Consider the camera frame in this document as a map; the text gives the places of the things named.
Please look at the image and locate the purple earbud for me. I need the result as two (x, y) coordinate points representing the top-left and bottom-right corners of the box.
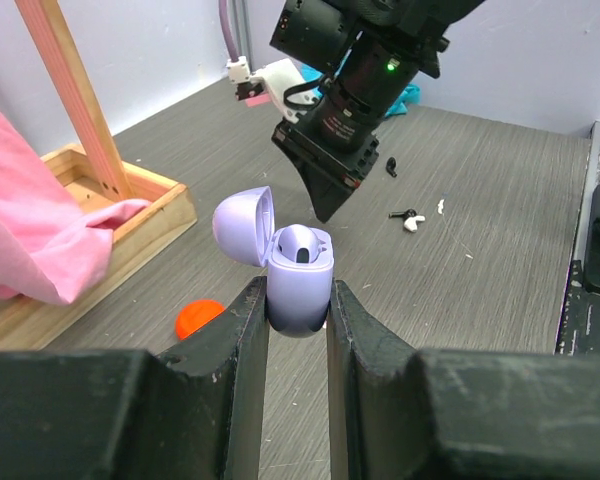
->
(277, 224), (320, 264)

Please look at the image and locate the teal cloth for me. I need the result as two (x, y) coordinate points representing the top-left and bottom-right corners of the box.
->
(299, 62), (422, 120)

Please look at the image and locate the purple earbud charging case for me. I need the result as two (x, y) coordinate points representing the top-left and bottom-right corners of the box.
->
(212, 186), (335, 338)

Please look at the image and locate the black earbud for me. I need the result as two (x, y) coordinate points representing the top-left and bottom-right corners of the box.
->
(385, 157), (397, 178)
(388, 209), (417, 221)

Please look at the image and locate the wooden clothes rack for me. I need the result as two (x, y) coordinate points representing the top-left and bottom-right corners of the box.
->
(0, 1), (197, 350)

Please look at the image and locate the pink t-shirt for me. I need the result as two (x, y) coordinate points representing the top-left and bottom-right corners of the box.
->
(0, 112), (149, 305)

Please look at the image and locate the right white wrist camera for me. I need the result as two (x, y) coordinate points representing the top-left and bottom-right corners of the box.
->
(226, 56), (319, 123)

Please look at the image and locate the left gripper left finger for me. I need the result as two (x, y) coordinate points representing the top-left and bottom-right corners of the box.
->
(0, 277), (269, 479)

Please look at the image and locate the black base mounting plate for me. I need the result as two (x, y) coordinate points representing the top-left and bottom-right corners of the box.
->
(555, 185), (600, 356)

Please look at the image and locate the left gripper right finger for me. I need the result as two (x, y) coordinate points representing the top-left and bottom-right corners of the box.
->
(326, 280), (600, 479)

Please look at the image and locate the orange earbud charging case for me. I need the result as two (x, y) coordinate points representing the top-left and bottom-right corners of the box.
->
(174, 299), (225, 340)

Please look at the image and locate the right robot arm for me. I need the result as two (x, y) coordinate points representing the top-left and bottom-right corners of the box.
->
(270, 0), (480, 223)

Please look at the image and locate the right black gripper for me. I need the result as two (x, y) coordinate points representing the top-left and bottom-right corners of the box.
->
(271, 119), (379, 223)

